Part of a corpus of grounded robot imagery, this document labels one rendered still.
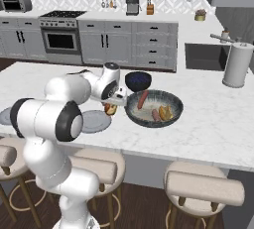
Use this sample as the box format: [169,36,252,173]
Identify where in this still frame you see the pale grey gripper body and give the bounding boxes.
[90,95,128,107]

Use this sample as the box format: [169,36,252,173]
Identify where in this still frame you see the grey plate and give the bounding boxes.
[80,109,113,135]

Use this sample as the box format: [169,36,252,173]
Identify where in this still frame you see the red sausage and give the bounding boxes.
[151,108,162,123]
[137,89,150,110]

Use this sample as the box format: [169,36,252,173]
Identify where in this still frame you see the dark blue bowl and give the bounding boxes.
[124,70,153,93]

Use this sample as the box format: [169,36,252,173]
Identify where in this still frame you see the large grey bowl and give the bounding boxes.
[124,89,185,129]

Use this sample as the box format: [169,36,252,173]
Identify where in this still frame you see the grey base cupboards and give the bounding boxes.
[76,20,180,73]
[0,17,48,62]

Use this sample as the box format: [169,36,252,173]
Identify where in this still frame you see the beige stool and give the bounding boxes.
[163,161,246,229]
[0,136,48,229]
[67,147,127,229]

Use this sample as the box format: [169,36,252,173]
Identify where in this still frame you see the grey coffee machine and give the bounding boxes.
[125,0,143,17]

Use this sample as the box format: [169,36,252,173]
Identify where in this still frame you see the wooden knife block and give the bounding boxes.
[146,0,155,16]

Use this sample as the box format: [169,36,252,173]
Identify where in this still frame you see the black hob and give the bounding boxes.
[39,10,87,19]

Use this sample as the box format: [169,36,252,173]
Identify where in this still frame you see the dark sink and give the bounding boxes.
[184,43,231,72]

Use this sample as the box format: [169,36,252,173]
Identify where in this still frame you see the potted plant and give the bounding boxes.
[193,8,207,22]

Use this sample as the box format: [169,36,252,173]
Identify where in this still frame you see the pale grey tap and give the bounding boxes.
[209,30,243,45]

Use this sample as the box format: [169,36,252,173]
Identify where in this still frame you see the white paper towel roll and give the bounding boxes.
[221,42,254,89]

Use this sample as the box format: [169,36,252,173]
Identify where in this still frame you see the grey toaster oven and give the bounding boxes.
[0,0,34,14]

